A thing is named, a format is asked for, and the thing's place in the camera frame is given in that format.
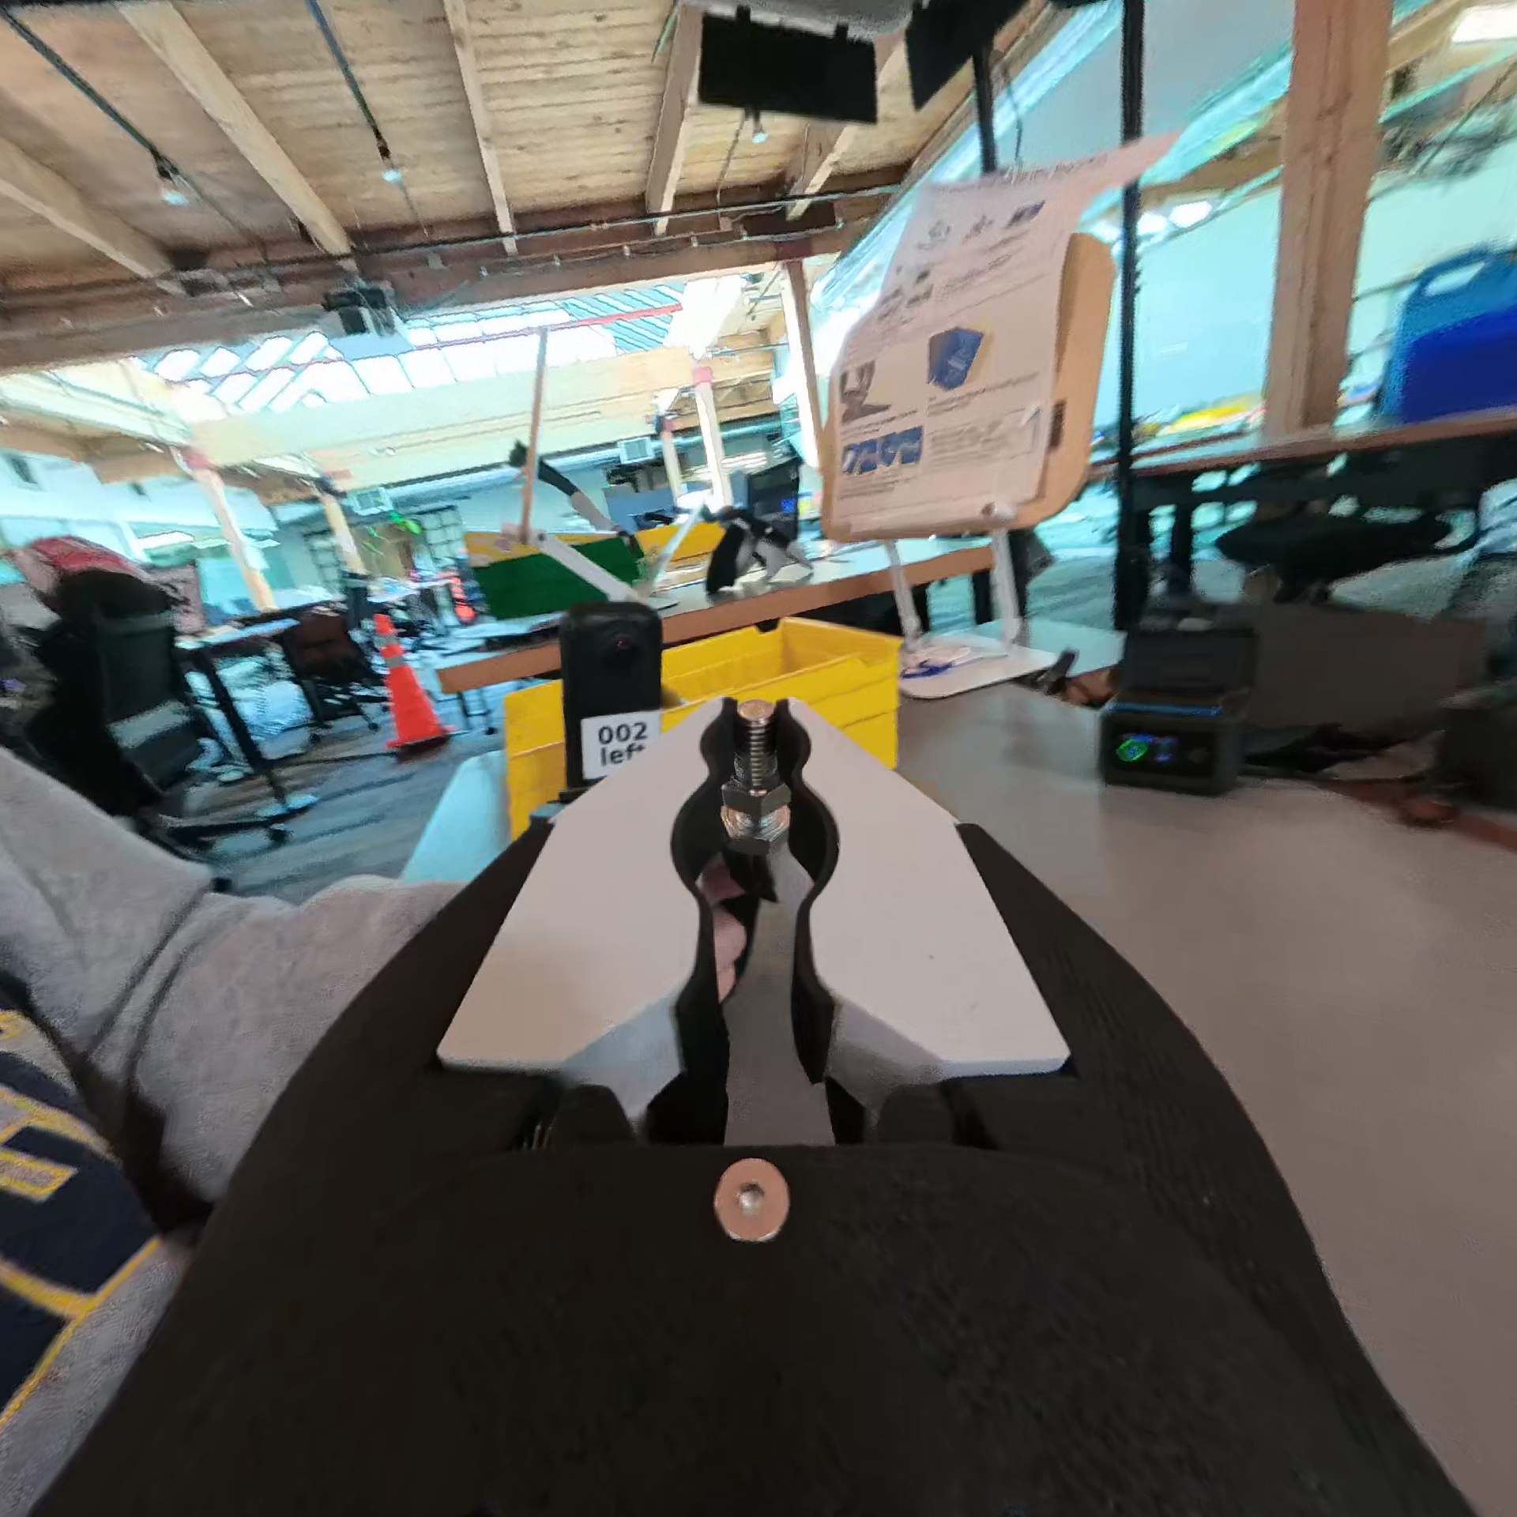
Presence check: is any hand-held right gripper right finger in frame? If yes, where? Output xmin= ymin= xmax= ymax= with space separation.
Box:
xmin=780 ymin=698 xmax=1074 ymax=1124

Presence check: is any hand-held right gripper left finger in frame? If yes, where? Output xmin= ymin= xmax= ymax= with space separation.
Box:
xmin=435 ymin=698 xmax=727 ymax=1119

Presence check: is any silver threaded bolt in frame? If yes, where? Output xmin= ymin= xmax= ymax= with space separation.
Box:
xmin=733 ymin=698 xmax=782 ymax=859

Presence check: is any yellow plastic bin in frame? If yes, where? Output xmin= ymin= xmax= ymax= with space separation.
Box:
xmin=502 ymin=615 xmax=904 ymax=839

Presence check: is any person's left forearm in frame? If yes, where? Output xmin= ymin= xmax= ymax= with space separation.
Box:
xmin=0 ymin=745 xmax=478 ymax=1202

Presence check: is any person's left hand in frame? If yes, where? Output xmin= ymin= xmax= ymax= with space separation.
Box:
xmin=695 ymin=862 xmax=760 ymax=1012

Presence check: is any green plastic bin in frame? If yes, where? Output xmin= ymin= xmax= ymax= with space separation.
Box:
xmin=462 ymin=530 xmax=648 ymax=622

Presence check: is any white board on stand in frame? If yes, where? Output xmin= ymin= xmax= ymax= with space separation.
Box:
xmin=507 ymin=329 xmax=668 ymax=609

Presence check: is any spare hand-held gripper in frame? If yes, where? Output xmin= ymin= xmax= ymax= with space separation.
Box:
xmin=704 ymin=503 xmax=816 ymax=595

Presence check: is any orange traffic cone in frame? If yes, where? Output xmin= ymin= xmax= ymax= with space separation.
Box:
xmin=368 ymin=613 xmax=458 ymax=752

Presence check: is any long wooden table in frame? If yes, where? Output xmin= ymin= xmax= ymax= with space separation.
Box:
xmin=435 ymin=539 xmax=998 ymax=696

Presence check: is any white clipboard stand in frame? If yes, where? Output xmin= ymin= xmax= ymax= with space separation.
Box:
xmin=886 ymin=532 xmax=1063 ymax=703

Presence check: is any black equipment case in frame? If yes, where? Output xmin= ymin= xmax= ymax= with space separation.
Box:
xmin=1094 ymin=599 xmax=1260 ymax=799

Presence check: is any instruction sheet clipboard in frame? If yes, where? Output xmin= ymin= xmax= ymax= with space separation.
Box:
xmin=818 ymin=133 xmax=1183 ymax=546

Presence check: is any black office chair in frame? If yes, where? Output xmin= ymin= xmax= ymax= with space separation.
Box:
xmin=32 ymin=568 xmax=323 ymax=859

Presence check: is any person's grey sweatshirt torso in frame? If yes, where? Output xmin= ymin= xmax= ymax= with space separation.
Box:
xmin=0 ymin=971 xmax=193 ymax=1517

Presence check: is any wooden shelf table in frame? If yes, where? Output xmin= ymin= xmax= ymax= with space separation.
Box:
xmin=1112 ymin=409 xmax=1517 ymax=633

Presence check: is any black overhead panel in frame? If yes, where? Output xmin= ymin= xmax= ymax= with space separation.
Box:
xmin=904 ymin=0 xmax=1035 ymax=80
xmin=695 ymin=6 xmax=881 ymax=127

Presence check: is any blue plastic container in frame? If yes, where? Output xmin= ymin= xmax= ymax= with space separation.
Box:
xmin=1379 ymin=246 xmax=1517 ymax=427

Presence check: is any plain wooden post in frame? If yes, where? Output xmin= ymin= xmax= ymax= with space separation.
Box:
xmin=1260 ymin=0 xmax=1403 ymax=436

